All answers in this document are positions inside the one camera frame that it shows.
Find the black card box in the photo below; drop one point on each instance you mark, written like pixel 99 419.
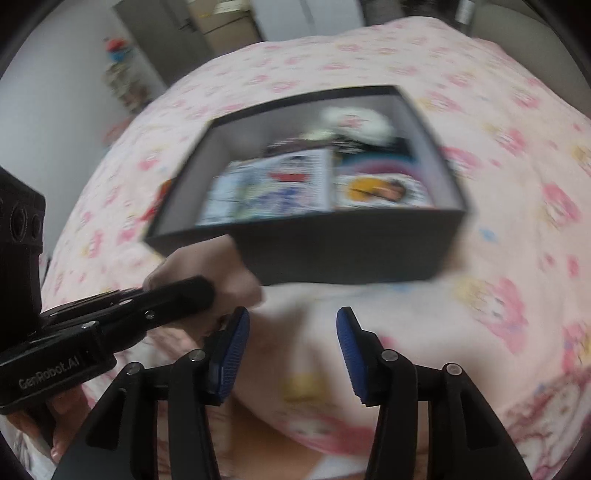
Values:
pixel 374 161

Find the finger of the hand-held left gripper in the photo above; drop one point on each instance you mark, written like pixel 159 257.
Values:
pixel 92 307
pixel 175 300

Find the white storage shelf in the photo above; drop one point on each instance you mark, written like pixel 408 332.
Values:
pixel 124 74

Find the person's printed pyjama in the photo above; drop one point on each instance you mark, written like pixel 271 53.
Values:
pixel 27 457

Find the grey padded headboard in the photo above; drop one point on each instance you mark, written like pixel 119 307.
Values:
pixel 517 27

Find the cartoon printed pouch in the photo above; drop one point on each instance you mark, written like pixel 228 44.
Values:
pixel 272 189

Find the black storage box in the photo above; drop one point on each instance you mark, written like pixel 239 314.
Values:
pixel 351 249

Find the white fluffy plush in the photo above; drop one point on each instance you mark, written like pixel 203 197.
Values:
pixel 355 122

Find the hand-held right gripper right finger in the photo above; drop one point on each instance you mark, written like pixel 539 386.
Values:
pixel 353 360

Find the red packet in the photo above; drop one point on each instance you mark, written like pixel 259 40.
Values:
pixel 161 198

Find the person's left hand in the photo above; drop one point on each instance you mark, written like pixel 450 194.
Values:
pixel 64 410

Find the white wardrobe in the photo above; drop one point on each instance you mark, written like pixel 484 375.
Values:
pixel 309 18

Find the dark cabinet door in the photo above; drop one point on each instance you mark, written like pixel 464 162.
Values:
pixel 194 23

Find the cartoon sticker card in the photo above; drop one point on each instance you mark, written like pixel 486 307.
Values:
pixel 383 191

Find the pink printed blanket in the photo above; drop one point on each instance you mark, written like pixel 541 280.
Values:
pixel 508 207

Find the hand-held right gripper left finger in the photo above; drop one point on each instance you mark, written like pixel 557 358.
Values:
pixel 233 360

